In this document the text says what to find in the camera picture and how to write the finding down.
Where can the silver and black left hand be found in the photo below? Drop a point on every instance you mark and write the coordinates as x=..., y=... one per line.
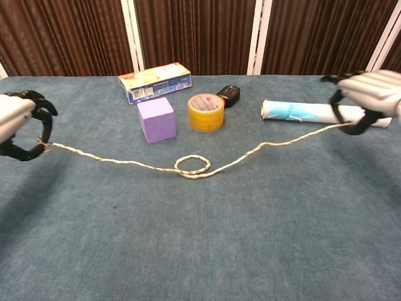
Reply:
x=14, y=114

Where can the silver and black right hand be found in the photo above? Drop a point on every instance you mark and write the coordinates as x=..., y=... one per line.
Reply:
x=372, y=91

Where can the brown pleated curtain panel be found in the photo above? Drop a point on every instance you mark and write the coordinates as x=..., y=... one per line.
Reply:
x=197, y=31
x=319, y=31
x=393, y=61
x=62, y=34

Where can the white roll with cyan print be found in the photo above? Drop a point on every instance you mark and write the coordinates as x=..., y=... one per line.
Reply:
x=313, y=113

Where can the black device with orange trim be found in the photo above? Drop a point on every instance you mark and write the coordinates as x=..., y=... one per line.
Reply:
x=230, y=92

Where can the blue and yellow cardboard box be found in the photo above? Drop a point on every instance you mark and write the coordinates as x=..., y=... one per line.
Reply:
x=156, y=84

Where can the purple foam cube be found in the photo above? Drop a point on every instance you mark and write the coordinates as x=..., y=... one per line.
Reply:
x=159, y=128

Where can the yellow packing tape roll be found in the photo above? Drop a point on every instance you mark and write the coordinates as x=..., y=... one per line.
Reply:
x=205, y=120

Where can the blue carpet table cloth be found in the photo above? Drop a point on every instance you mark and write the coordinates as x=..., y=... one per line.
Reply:
x=200, y=238

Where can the white screen frame post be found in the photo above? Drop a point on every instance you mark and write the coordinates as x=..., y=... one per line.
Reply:
x=133, y=34
x=380, y=47
x=2, y=71
x=258, y=37

